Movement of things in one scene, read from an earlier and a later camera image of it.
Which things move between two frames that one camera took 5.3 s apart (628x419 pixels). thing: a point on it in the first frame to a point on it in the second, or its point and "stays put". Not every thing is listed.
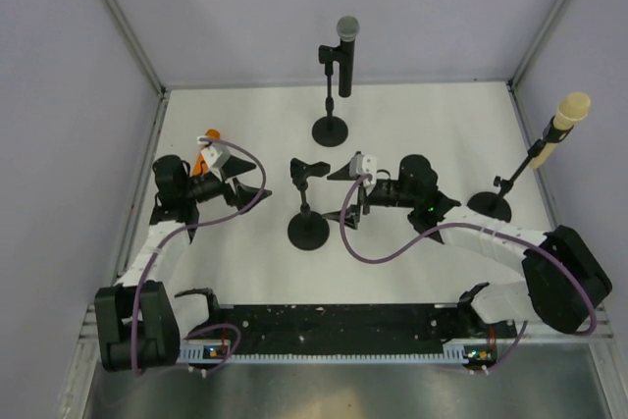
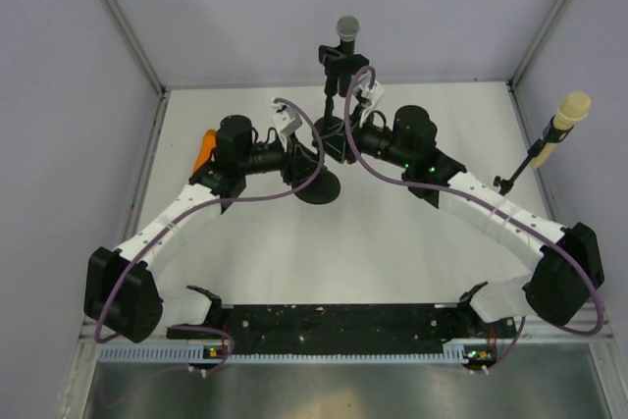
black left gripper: (243, 195) to (300, 163)
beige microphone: (572, 108) stays put
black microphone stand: (307, 231) to (322, 189)
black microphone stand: (498, 202) stays put
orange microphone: (201, 167) stays put
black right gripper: (352, 217) to (337, 143)
